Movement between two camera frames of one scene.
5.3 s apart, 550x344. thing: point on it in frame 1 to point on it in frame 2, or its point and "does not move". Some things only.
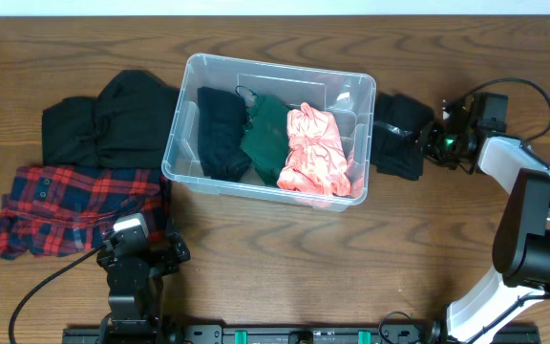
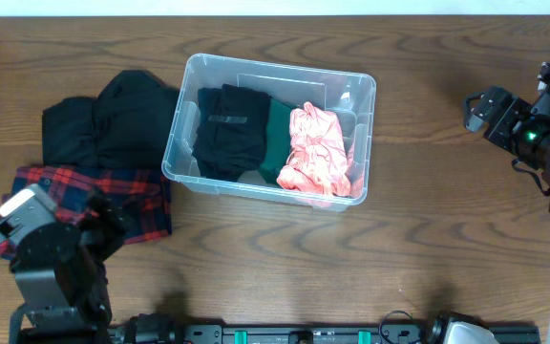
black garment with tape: x=396 y=149 to x=231 y=131
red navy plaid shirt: x=59 y=210 does not move
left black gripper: x=171 y=250 to x=104 y=222
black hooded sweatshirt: x=127 y=126 does not move
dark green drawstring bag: x=266 y=144 does not move
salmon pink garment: x=317 y=160 does not move
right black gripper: x=430 y=130 to x=522 y=113
